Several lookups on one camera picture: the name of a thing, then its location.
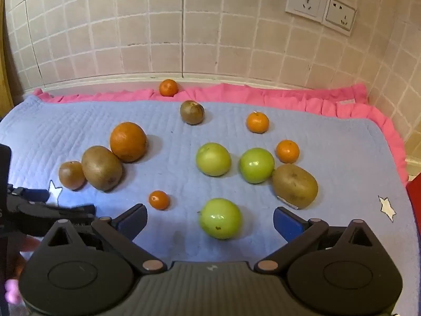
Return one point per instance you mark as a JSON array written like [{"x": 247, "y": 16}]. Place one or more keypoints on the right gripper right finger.
[{"x": 301, "y": 236}]

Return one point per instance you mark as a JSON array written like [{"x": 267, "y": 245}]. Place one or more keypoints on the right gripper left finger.
[{"x": 118, "y": 234}]

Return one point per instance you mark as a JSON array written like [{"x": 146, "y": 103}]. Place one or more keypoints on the small mandarin front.
[{"x": 159, "y": 200}]

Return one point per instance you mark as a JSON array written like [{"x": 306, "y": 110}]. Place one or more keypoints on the green apple front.
[{"x": 221, "y": 219}]

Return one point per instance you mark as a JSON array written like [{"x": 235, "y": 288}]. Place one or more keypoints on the green apple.
[
  {"x": 221, "y": 219},
  {"x": 256, "y": 165},
  {"x": 213, "y": 159}
]

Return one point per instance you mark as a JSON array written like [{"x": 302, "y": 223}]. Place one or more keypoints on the large orange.
[{"x": 128, "y": 142}]

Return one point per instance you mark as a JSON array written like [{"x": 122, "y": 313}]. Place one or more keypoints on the person's left hand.
[{"x": 12, "y": 293}]

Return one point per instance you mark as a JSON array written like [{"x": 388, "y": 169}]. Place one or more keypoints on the large kiwi right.
[{"x": 294, "y": 186}]

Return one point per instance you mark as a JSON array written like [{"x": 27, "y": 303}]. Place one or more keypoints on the large kiwi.
[
  {"x": 294, "y": 186},
  {"x": 102, "y": 169}
]

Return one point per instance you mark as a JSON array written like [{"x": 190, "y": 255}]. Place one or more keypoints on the small kiwi far left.
[{"x": 71, "y": 175}]

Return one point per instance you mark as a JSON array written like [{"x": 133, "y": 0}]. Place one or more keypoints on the large kiwi left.
[{"x": 102, "y": 169}]

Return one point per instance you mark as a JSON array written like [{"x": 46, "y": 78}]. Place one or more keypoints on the green apple middle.
[{"x": 256, "y": 165}]

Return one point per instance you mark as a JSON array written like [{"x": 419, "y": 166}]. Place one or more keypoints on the blue quilted mat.
[{"x": 349, "y": 158}]

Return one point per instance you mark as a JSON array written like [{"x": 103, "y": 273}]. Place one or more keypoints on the wooden board edge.
[{"x": 6, "y": 101}]

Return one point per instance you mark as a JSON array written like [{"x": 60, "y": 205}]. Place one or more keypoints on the green apple left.
[{"x": 213, "y": 159}]

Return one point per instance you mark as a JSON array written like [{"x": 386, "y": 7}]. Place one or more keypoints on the small brown kiwi back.
[{"x": 192, "y": 112}]

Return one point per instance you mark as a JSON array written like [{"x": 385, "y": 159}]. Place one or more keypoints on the pink ruffled cloth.
[{"x": 342, "y": 103}]

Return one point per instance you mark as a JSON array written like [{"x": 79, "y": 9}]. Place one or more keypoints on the mandarin on pink cloth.
[{"x": 168, "y": 88}]

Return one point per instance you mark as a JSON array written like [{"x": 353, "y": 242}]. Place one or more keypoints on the right white wall socket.
[{"x": 339, "y": 16}]

